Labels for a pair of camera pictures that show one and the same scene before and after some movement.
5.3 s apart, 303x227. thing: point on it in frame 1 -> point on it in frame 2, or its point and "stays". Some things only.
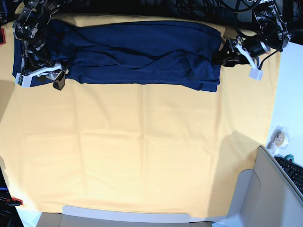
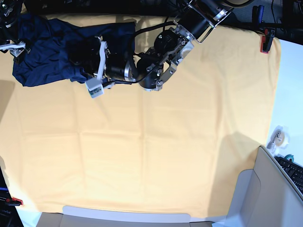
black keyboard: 294,170 stays
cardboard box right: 263,197 stays
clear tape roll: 279,139 stays
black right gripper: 230,55 -> 84,53
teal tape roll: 289,156 stays
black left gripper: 58,76 -> 18,53
